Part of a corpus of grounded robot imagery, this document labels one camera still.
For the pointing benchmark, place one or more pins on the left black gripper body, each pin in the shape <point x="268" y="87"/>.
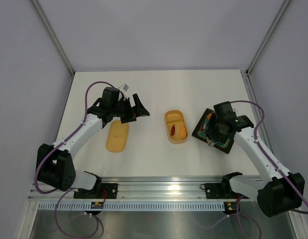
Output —
<point x="123" y="109"/>

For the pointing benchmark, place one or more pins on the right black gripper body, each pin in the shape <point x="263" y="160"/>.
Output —
<point x="215" y="130"/>

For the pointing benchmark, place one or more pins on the metal tongs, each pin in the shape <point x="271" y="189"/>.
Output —
<point x="206" y="133"/>

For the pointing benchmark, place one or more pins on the pale orange food piece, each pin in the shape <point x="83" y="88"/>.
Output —
<point x="182" y="132"/>

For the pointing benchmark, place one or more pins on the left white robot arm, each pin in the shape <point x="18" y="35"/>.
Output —
<point x="54" y="164"/>

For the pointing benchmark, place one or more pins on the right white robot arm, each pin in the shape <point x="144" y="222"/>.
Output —
<point x="280" y="190"/>

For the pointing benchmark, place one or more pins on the tan lunch box lid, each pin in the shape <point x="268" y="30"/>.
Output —
<point x="117" y="137"/>

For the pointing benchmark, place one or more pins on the tan lunch box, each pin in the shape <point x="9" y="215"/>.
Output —
<point x="175" y="117"/>

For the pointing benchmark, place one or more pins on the black teal square plate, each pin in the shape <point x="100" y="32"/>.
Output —
<point x="197" y="133"/>

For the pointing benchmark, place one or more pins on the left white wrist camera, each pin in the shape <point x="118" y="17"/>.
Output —
<point x="123" y="89"/>

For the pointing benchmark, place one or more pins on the right black base bracket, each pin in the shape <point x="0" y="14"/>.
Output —
<point x="218" y="191"/>

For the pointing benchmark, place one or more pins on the black base bracket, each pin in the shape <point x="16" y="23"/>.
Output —
<point x="218" y="191"/>
<point x="104" y="190"/>

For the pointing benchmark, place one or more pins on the aluminium mounting rail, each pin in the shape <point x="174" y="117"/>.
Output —
<point x="183" y="188"/>

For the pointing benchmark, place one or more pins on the left black base bracket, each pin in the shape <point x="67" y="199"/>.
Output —
<point x="104" y="190"/>

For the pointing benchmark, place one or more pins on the left aluminium frame post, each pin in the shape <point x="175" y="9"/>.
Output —
<point x="53" y="37"/>

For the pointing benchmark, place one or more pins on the aluminium frame post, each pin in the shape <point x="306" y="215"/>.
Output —
<point x="53" y="37"/>
<point x="268" y="35"/>

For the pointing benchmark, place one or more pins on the white slotted cable duct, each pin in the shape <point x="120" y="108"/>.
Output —
<point x="133" y="206"/>

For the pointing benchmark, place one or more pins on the right aluminium frame post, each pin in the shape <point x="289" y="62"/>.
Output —
<point x="268" y="35"/>

